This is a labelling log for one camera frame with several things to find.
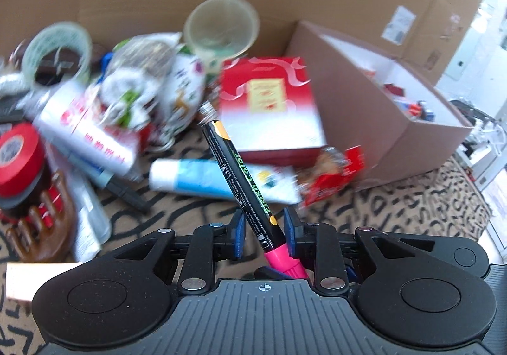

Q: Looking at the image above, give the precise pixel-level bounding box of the black pink chalk marker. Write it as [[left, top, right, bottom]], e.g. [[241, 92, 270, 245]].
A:
[[198, 101, 308, 279]]

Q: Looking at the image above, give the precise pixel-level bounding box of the white blue cream tube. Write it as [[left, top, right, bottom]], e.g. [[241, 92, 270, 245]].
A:
[[149, 159, 302, 205]]

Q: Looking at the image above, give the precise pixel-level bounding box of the blue black erasable marker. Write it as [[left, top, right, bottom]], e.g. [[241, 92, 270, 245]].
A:
[[67, 153, 151, 213]]

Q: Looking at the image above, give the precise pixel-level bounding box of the brown cardboard sorting box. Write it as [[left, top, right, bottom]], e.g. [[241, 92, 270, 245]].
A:
[[285, 21, 472, 189]]

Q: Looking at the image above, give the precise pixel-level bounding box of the red snack packet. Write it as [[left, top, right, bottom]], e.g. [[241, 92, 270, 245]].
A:
[[297, 146, 365, 207]]

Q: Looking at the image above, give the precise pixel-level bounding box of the clear plastic tube sleeve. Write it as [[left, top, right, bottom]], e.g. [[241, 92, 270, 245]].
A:
[[45, 142, 112, 262]]

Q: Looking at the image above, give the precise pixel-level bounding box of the red white gift box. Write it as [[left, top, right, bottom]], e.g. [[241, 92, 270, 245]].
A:
[[218, 56, 327, 167]]

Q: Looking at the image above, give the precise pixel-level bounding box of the white red printed plastic bag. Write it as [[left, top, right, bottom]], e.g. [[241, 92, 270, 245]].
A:
[[25, 80, 141, 181]]

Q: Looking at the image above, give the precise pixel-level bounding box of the black electrical tape roll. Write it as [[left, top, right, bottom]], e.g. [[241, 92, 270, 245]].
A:
[[0, 166, 52, 219]]

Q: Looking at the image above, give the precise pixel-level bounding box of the red electrical tape roll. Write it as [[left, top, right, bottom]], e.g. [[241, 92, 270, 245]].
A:
[[0, 123, 45, 197]]

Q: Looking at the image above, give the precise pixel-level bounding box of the translucent plastic funnel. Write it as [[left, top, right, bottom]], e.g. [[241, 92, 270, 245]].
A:
[[183, 0, 260, 74]]

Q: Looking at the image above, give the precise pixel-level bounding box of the white shipping label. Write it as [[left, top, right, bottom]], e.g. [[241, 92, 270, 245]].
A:
[[381, 5, 417, 46]]

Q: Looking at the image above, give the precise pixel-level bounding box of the patterned clear tape roll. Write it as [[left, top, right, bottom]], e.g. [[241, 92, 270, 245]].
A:
[[21, 21, 93, 85]]

